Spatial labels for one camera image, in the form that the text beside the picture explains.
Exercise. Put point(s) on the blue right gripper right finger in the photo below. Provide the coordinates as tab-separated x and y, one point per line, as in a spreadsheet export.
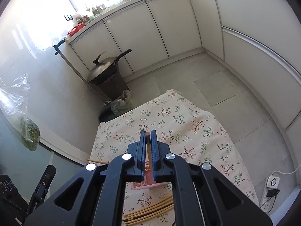
157	157

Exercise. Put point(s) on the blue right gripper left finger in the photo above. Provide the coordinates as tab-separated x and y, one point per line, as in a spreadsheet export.
140	157

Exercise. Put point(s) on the pink perforated utensil basket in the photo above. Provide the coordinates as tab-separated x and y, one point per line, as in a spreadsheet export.
148	181

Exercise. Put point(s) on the clear plastic bag on floor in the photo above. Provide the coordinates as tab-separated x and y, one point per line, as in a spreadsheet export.
122	104

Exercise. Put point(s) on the brown stool under wok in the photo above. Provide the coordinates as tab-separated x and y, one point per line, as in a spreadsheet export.
114	86

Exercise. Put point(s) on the black wok with lid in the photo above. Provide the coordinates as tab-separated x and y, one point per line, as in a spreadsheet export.
105	68

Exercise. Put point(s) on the plastic bag of greens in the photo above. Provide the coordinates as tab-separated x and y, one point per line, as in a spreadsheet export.
14	100

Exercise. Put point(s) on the white power strip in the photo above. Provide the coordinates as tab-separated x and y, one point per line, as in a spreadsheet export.
270	192

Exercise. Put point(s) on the red basket on counter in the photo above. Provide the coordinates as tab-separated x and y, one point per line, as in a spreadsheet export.
75	29

